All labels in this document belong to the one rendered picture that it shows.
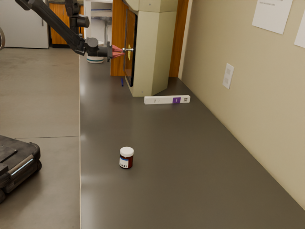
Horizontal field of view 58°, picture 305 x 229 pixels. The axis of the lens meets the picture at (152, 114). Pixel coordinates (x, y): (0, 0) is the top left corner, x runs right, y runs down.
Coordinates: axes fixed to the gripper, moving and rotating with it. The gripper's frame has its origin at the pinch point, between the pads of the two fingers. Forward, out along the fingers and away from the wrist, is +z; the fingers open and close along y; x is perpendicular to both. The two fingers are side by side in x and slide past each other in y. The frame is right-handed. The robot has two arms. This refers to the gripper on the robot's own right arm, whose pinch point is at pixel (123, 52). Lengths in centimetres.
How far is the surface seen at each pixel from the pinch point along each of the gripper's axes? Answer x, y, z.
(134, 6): -22.0, 16.5, 3.0
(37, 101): 230, 7, -83
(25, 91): 259, 25, -105
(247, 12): -48, 5, 49
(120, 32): 19.8, 19.6, 1.3
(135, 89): 1.7, -20.8, 6.7
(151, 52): -9.5, -2.8, 14.1
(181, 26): 17, 26, 42
